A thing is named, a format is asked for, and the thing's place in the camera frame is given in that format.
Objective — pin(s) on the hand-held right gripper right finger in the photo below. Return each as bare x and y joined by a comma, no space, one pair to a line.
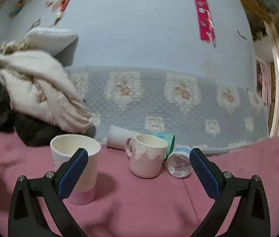
203,171

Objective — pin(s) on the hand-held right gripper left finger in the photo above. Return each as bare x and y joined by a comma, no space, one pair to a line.
73,171

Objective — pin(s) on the teal cup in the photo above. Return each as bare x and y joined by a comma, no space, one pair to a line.
169,140

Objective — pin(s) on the white cup with pink base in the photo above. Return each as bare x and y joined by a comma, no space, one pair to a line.
65,148

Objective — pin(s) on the white cup with blue band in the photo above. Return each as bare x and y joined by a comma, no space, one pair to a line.
179,164

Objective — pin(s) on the white lying cup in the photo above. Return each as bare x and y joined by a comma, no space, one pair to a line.
117,138

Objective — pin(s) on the dark cloth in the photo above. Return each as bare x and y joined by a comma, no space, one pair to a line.
34,132

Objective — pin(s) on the pink blanket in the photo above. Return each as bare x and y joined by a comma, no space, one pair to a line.
141,202

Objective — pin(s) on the blue quilted floral blanket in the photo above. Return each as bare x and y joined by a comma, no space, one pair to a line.
166,103

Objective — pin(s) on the white knit cloth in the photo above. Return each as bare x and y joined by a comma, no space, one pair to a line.
38,84

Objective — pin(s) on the white pillow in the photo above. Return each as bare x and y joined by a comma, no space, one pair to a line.
51,38

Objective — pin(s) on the red hanging banner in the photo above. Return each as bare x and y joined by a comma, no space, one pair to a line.
204,14

